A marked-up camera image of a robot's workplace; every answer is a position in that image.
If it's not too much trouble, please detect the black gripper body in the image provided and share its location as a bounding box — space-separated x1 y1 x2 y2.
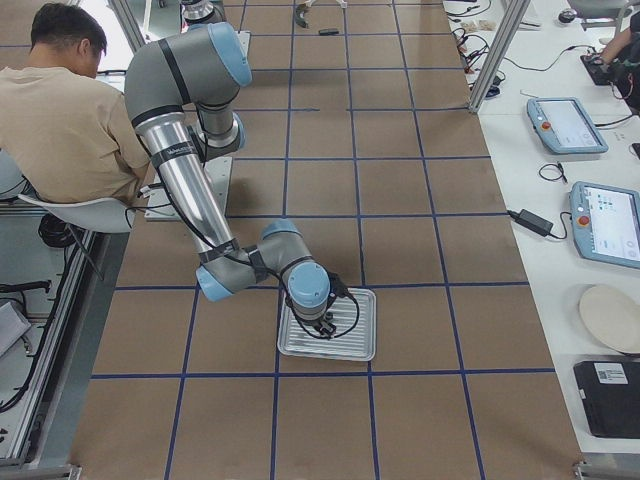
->
299 272 350 336

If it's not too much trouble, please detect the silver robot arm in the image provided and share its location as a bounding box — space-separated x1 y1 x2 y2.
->
180 0 226 25
124 22 351 339

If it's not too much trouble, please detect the black power adapter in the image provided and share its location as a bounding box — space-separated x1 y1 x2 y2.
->
507 209 553 237

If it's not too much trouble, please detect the white plastic chair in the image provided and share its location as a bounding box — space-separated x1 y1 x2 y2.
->
17 192 136 281

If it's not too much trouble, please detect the dark grey brake pad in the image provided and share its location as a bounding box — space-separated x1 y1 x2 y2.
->
318 28 340 36

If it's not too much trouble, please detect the olive metal brake shoe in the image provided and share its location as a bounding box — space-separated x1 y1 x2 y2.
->
294 4 309 29

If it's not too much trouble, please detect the beige round plate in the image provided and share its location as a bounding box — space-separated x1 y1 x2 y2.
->
579 285 639 356

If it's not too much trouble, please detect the near blue teach pendant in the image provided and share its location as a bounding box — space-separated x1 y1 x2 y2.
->
569 181 639 269

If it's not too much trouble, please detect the blue teach pendant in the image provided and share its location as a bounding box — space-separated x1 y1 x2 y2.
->
569 181 639 269
526 97 609 155

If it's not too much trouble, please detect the far blue teach pendant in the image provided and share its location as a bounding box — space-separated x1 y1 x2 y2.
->
526 97 609 155

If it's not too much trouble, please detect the black laptop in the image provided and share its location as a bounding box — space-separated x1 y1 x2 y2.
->
573 361 639 439

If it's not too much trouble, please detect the person in beige shirt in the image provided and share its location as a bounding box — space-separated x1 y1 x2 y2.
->
1 3 149 204

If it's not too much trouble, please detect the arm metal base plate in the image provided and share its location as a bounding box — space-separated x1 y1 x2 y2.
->
235 31 251 75
144 156 233 222

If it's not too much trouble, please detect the aluminium frame post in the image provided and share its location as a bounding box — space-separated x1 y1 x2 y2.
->
468 0 530 114

